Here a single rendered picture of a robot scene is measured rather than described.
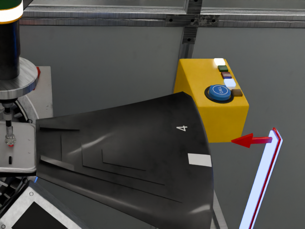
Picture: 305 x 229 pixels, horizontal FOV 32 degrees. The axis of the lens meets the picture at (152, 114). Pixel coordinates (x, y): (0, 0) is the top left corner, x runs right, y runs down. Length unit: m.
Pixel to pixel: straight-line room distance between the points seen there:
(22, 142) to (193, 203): 0.22
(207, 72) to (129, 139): 0.39
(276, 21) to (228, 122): 0.58
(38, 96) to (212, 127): 0.48
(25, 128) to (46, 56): 0.75
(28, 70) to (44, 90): 0.71
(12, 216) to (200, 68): 0.48
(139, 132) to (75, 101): 0.82
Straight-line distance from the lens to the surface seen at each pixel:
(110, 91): 1.51
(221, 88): 1.00
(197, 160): 0.71
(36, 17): 1.39
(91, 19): 1.38
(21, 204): 0.77
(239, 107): 0.98
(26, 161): 0.66
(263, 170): 0.78
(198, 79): 1.03
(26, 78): 0.60
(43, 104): 1.28
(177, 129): 0.73
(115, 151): 0.68
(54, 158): 0.66
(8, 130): 0.66
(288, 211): 2.09
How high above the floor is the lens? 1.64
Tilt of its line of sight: 38 degrees down
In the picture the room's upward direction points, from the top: 8 degrees clockwise
